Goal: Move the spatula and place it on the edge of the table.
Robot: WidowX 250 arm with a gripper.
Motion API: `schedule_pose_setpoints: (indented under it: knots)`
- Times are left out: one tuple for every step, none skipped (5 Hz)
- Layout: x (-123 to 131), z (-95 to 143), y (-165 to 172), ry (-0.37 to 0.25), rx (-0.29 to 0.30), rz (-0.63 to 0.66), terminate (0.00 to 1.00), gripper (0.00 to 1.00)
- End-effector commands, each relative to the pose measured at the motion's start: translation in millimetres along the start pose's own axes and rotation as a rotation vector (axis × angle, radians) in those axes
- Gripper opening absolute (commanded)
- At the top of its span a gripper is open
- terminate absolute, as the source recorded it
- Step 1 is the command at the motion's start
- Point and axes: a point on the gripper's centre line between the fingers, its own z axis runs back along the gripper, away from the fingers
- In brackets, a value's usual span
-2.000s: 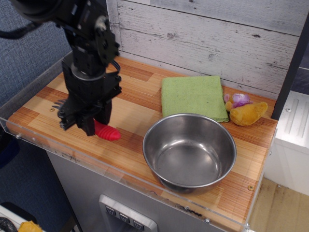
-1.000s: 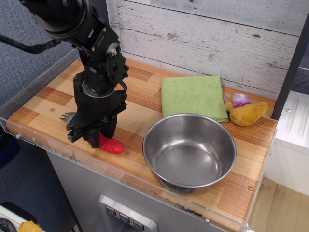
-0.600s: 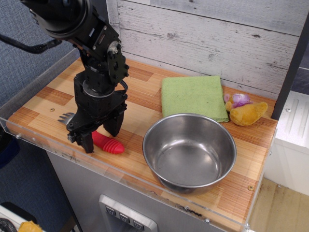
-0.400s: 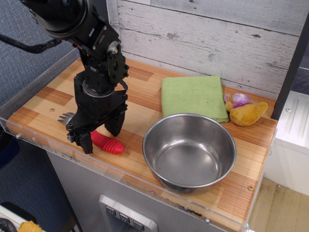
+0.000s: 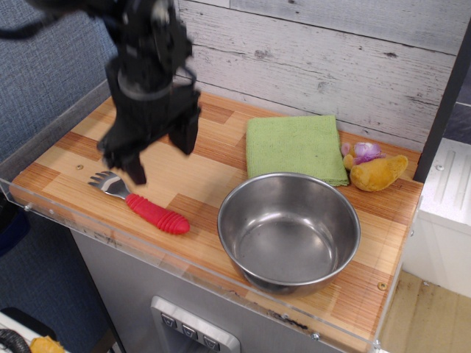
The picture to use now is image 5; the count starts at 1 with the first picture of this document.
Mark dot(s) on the grey cabinet with button panel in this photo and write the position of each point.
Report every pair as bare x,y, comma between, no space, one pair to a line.
155,309

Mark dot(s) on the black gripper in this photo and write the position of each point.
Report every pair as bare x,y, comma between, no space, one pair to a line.
140,123

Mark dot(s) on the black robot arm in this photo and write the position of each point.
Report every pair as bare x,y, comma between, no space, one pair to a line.
152,44

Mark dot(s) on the dark vertical post right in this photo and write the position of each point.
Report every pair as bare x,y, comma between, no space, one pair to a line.
445,109

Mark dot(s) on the yellow plush toy with flower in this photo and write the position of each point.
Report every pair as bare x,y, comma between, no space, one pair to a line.
369,168

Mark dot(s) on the yellow object bottom left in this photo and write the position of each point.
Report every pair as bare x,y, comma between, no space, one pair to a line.
45,345

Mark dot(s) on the white side unit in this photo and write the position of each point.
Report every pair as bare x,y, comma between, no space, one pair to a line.
438,249

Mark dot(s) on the stainless steel bowl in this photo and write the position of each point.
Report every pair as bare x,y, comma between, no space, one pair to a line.
288,234

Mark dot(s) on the red-handled metal spork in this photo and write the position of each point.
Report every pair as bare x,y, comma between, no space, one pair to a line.
165,220

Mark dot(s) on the clear acrylic edge guard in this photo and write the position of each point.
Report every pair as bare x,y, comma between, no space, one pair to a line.
365,94

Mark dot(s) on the green folded cloth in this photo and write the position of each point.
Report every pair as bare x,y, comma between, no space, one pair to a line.
301,144

